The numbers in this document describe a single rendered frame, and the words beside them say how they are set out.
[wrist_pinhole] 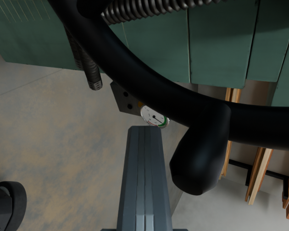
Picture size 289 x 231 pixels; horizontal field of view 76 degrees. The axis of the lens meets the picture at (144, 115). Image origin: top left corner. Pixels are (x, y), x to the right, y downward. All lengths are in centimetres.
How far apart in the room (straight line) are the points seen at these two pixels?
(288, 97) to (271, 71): 5
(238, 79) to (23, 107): 81
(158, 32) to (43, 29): 31
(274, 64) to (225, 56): 6
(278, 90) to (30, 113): 88
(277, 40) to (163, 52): 16
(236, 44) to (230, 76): 5
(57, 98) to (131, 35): 69
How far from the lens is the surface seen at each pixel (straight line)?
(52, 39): 55
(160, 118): 35
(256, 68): 32
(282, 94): 34
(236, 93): 250
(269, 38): 30
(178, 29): 32
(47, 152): 105
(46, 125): 100
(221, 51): 32
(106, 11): 21
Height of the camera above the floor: 82
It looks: 29 degrees down
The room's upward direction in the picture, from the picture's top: 103 degrees clockwise
